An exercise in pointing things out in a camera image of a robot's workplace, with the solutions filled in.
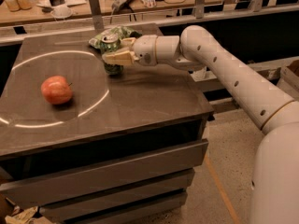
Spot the green chip bag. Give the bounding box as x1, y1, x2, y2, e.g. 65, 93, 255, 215
89, 25, 142, 49

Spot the grey drawer cabinet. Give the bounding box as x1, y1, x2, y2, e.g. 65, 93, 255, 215
0, 32, 212, 224

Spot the red apple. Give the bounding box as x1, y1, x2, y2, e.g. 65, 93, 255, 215
40, 76, 73, 105

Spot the clear sanitizer bottle left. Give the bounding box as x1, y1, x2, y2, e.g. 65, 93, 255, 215
191, 66, 206, 81

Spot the green soda can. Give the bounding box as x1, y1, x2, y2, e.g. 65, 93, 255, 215
100, 34, 123, 76

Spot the white cup with saucer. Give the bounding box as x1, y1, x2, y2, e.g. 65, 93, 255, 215
50, 5, 73, 19

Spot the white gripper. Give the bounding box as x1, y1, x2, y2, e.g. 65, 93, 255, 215
102, 35, 157, 66

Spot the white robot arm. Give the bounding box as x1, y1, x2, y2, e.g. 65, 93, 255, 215
103, 25, 299, 224

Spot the metal railing frame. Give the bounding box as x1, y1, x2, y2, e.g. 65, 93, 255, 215
0, 0, 299, 46

